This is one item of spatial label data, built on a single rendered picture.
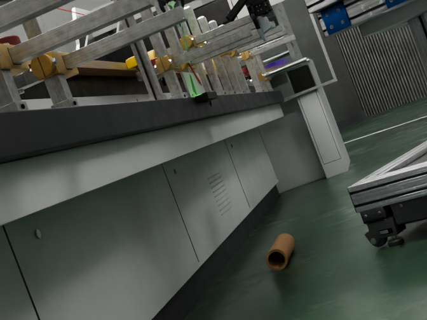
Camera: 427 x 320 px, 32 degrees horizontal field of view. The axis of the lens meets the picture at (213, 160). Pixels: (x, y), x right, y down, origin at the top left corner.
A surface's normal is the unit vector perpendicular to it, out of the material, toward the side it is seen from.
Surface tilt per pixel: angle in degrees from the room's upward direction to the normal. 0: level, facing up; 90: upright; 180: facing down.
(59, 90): 90
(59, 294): 90
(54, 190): 90
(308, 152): 90
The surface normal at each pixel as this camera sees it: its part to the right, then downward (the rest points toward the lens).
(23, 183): 0.91, -0.34
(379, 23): -0.60, 0.25
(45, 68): -0.20, 0.10
